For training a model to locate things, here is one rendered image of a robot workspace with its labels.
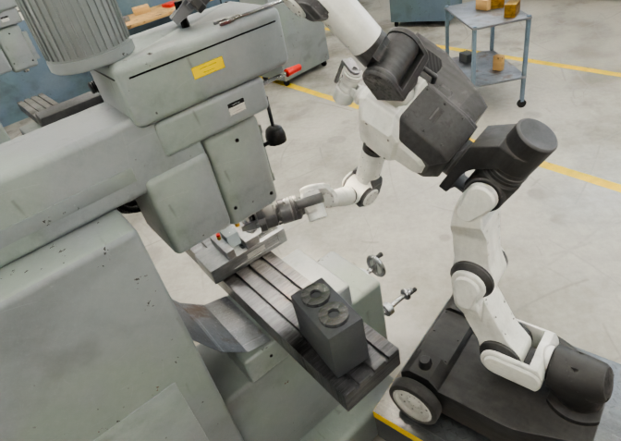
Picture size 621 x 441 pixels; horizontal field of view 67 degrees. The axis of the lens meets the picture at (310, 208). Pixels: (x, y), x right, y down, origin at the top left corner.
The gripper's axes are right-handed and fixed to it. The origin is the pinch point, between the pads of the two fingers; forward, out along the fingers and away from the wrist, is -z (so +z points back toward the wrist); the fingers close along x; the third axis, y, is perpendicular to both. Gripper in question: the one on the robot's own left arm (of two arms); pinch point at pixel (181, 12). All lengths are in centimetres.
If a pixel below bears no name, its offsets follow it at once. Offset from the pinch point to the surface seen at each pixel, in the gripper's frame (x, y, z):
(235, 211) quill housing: -12, -46, -32
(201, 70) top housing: -14.0, -9.4, -6.9
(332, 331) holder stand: -48, -74, -35
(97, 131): -17.9, 0.5, -33.9
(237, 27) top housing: -10.3, -9.8, 7.0
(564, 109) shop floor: 154, -327, 181
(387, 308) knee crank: -3, -144, -30
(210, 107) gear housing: -13.0, -17.7, -12.7
